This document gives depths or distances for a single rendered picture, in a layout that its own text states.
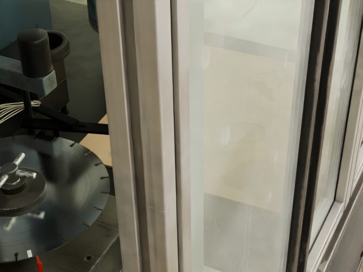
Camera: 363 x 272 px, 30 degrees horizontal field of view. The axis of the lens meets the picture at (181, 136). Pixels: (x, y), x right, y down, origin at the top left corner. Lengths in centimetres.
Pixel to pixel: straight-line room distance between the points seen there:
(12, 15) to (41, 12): 12
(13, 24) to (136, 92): 142
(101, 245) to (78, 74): 77
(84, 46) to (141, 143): 157
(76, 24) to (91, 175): 101
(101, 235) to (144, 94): 81
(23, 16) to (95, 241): 84
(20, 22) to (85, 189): 80
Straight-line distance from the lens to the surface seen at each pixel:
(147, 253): 57
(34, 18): 194
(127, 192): 52
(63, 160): 126
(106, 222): 127
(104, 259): 122
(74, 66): 194
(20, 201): 117
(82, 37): 208
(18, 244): 111
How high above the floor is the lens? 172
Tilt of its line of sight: 37 degrees down
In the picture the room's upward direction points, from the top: 1 degrees counter-clockwise
